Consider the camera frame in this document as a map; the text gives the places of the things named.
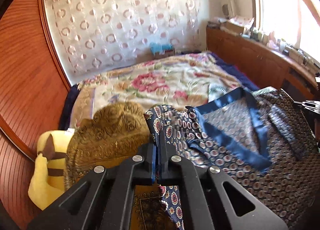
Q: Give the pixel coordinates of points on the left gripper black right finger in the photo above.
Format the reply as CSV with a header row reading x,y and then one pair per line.
x,y
169,172

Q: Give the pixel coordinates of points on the circle patterned sheer curtain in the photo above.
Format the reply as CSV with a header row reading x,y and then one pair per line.
x,y
93,35

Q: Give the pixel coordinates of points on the floral bed quilt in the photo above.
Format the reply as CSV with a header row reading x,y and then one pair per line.
x,y
178,81

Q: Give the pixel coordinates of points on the navy blue blanket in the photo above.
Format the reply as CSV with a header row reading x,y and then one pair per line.
x,y
234,71

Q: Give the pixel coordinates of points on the yellow plush toy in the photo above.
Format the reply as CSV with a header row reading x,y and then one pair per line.
x,y
47,182

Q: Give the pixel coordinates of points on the palm leaf print sheet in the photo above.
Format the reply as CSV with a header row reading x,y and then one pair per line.
x,y
216,91

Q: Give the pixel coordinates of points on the cardboard box on cabinet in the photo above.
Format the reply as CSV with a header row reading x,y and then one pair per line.
x,y
238,24

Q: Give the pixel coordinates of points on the wooden window-side cabinet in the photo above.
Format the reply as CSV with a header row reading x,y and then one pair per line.
x,y
263,66

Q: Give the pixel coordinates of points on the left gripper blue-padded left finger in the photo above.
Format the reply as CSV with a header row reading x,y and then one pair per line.
x,y
145,170

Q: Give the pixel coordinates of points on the window with wooden frame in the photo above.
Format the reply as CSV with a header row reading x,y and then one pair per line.
x,y
292,22

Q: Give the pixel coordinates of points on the navy medallion patterned shirt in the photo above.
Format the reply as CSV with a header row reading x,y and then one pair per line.
x,y
260,139

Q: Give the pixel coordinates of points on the wooden louvered wardrobe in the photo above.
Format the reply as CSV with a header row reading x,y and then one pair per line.
x,y
33,91

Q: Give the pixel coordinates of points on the blue toy at bedhead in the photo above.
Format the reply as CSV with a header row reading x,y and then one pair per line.
x,y
161,49

